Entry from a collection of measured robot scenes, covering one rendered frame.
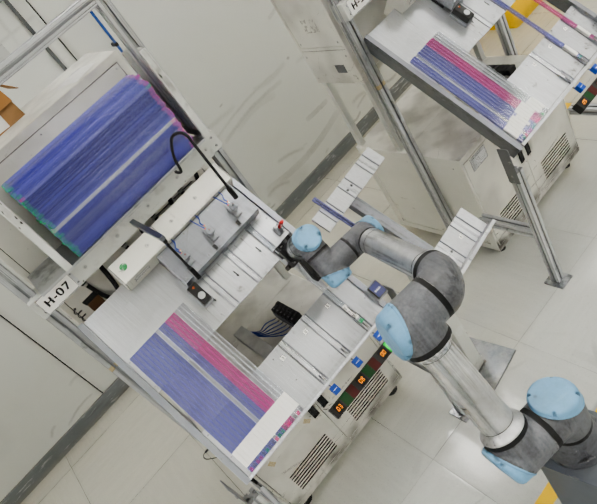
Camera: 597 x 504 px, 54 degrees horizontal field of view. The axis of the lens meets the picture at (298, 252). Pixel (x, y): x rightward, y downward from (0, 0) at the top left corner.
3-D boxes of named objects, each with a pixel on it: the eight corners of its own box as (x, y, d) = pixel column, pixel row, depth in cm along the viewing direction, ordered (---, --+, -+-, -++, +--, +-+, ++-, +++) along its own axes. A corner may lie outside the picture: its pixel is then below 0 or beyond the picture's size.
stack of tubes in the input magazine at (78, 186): (198, 143, 186) (143, 72, 170) (78, 258, 172) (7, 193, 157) (181, 139, 195) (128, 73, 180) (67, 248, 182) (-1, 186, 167)
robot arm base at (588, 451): (616, 424, 146) (609, 404, 140) (595, 478, 140) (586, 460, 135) (556, 405, 157) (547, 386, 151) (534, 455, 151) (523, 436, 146)
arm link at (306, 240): (310, 258, 157) (288, 234, 157) (302, 265, 168) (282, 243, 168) (330, 239, 159) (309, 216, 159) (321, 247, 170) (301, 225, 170)
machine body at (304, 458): (409, 384, 254) (344, 297, 219) (305, 519, 236) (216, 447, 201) (318, 333, 305) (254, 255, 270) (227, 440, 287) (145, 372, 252)
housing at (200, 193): (235, 194, 207) (232, 176, 194) (135, 296, 194) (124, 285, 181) (218, 180, 208) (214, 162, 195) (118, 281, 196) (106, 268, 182)
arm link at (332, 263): (364, 262, 160) (337, 233, 161) (335, 290, 159) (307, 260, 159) (359, 264, 168) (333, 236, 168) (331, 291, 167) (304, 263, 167)
